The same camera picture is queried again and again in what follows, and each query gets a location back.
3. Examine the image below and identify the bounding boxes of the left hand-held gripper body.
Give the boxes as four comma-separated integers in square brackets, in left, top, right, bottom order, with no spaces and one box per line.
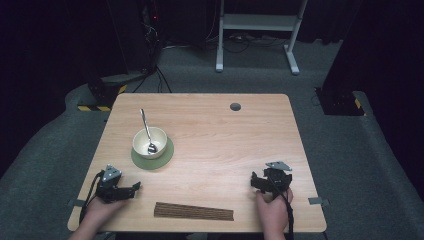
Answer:
[95,164,134,204]

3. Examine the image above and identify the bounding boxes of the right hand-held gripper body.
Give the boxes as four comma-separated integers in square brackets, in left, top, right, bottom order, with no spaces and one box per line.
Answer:
[257,161,294,198]

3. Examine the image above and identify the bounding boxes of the cream ceramic bowl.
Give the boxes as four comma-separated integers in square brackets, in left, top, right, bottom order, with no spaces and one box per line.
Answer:
[132,126,169,160]

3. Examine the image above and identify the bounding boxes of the row of brown chopsticks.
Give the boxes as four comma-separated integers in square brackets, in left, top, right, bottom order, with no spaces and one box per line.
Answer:
[153,201,235,222]

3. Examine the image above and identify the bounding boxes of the person's left hand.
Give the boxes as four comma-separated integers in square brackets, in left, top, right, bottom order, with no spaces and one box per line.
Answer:
[81,195,130,231]

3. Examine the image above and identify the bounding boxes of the person's right hand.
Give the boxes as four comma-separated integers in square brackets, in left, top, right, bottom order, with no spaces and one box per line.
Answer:
[255,187,295,232]

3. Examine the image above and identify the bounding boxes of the grey tape strip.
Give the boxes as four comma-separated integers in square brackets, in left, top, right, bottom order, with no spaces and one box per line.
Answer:
[307,196,331,206]
[65,198,87,208]

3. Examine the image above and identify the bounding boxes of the round green coaster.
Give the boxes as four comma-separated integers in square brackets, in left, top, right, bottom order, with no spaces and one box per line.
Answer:
[130,136,175,171]

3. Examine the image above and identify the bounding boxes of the metal spoon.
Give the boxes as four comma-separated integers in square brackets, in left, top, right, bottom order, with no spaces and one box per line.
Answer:
[139,108,159,155]

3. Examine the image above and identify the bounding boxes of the black stand with striped base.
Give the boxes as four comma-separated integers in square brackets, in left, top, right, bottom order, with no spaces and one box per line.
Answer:
[76,72,130,113]

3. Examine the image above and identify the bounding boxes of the black stand base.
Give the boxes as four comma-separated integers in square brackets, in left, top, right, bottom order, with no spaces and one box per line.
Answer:
[314,86,367,117]

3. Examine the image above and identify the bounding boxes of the dark equipment rack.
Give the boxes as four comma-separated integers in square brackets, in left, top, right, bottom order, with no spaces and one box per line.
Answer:
[138,0,165,73]

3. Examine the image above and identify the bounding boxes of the white metal stand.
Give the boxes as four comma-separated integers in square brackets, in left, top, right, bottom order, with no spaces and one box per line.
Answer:
[215,0,310,76]

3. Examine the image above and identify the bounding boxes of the left hand-held gripper cable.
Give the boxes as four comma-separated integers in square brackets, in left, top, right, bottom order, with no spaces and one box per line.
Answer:
[79,170,105,225]

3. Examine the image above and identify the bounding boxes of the hand-held gripper cable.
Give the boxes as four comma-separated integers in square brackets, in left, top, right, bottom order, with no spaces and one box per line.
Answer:
[266,174,296,240]
[79,170,105,225]

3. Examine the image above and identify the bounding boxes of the right hand-held gripper cable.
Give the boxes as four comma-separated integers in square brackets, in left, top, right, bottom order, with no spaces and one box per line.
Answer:
[266,174,296,240]

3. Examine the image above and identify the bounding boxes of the black floor cables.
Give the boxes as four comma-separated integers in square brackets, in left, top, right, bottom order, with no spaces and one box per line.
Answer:
[131,64,173,95]

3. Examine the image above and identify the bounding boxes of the cables under white stand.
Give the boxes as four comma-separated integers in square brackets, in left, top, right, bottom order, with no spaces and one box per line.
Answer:
[205,31,288,55]

